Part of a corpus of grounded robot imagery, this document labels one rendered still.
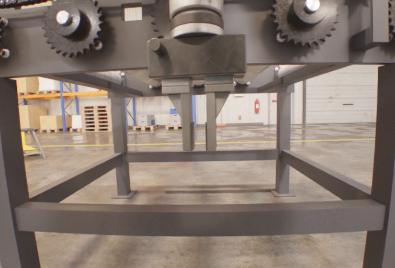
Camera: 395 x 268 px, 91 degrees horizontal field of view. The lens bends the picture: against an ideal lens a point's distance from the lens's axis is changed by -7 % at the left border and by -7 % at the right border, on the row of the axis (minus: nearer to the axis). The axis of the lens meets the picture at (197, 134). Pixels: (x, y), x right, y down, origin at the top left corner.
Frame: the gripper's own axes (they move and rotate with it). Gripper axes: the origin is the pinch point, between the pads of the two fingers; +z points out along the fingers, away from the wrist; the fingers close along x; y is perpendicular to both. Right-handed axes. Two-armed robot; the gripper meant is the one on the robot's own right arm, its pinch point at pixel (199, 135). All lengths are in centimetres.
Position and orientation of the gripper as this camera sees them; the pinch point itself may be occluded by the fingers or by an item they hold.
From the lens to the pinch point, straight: 30.5
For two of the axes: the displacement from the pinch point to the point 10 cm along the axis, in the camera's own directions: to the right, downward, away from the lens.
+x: 9.9, -0.1, -1.4
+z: 0.3, 9.9, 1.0
